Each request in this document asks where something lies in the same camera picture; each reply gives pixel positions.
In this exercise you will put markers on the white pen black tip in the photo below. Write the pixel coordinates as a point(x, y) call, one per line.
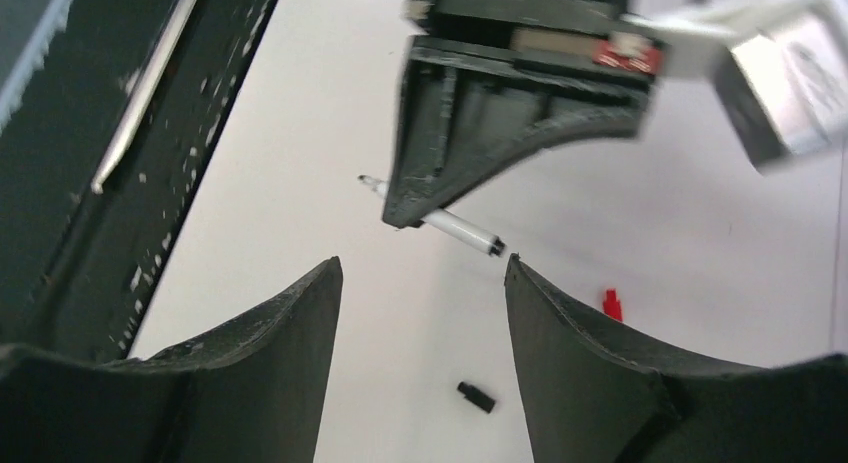
point(456, 227)

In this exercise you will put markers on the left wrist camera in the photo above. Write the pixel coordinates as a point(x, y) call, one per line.
point(779, 68)

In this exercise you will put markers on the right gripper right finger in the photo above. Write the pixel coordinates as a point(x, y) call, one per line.
point(596, 390)

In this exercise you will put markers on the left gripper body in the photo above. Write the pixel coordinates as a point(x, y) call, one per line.
point(588, 39)

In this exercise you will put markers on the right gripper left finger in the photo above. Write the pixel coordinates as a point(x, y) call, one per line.
point(249, 390)

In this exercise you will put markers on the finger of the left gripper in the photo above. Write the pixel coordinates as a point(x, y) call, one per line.
point(465, 115)

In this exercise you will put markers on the red pen cap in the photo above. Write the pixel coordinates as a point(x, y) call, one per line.
point(611, 305)

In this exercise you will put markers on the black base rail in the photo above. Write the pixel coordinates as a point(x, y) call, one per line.
point(111, 111)

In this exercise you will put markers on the black pen cap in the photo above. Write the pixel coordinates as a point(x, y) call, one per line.
point(476, 396)

